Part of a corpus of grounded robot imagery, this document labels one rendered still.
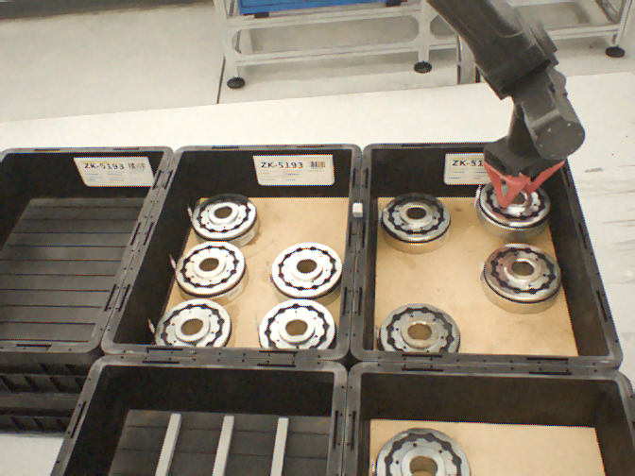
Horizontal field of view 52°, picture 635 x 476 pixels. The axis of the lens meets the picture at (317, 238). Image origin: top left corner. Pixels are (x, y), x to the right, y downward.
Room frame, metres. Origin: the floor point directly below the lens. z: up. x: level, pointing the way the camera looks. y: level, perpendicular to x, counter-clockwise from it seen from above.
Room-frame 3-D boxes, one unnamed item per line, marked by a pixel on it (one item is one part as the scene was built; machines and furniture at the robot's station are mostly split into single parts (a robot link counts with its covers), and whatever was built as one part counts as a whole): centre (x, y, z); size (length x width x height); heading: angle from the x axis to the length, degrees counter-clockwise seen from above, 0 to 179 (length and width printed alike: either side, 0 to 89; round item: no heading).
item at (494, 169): (0.68, -0.29, 0.93); 0.07 x 0.07 x 0.09; 28
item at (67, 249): (0.69, 0.39, 0.87); 0.40 x 0.30 x 0.11; 170
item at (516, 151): (0.69, -0.30, 1.00); 0.10 x 0.07 x 0.07; 118
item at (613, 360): (0.58, -0.20, 0.92); 0.40 x 0.30 x 0.02; 170
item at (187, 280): (0.65, 0.16, 0.86); 0.10 x 0.10 x 0.01
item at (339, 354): (0.64, 0.09, 0.92); 0.40 x 0.30 x 0.02; 170
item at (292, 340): (0.52, 0.04, 0.86); 0.05 x 0.05 x 0.01
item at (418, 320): (0.49, -0.12, 0.86); 0.05 x 0.05 x 0.01
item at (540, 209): (0.69, -0.30, 0.88); 0.10 x 0.10 x 0.01
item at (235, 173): (0.64, 0.09, 0.87); 0.40 x 0.30 x 0.11; 170
